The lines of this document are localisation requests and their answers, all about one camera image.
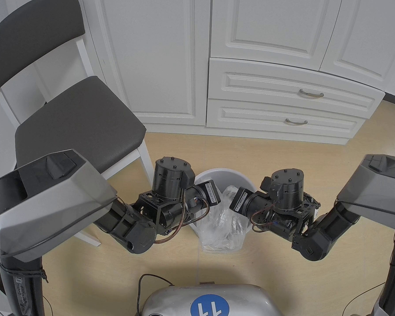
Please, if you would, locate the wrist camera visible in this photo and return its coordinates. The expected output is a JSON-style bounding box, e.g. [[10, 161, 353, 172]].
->
[[180, 168, 196, 191], [260, 176, 285, 199]]

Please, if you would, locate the black cable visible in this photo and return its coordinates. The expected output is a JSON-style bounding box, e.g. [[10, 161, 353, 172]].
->
[[137, 273, 175, 316], [344, 282, 393, 316]]

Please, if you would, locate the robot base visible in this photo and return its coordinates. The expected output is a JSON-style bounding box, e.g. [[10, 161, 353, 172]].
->
[[142, 283, 285, 316]]

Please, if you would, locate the white trash bin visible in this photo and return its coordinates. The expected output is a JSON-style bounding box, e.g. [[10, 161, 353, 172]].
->
[[188, 167, 257, 243]]

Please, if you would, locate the grey padded white chair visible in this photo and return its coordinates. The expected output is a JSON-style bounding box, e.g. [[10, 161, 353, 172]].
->
[[0, 0, 155, 248]]

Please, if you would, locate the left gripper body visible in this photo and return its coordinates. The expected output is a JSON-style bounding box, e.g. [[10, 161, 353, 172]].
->
[[188, 180, 223, 215]]

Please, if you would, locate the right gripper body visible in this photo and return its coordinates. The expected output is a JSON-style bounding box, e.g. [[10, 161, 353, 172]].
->
[[230, 187, 273, 221]]

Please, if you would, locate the white wardrobe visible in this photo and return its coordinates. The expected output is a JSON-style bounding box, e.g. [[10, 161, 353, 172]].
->
[[78, 0, 395, 145]]

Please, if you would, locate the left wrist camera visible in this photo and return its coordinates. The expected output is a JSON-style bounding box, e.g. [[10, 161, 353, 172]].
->
[[180, 168, 196, 191]]

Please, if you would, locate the clear plastic bag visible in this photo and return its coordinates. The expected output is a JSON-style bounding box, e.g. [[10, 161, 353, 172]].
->
[[197, 185, 251, 253]]

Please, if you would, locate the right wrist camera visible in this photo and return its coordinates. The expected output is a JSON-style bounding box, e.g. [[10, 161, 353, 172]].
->
[[260, 176, 285, 199]]

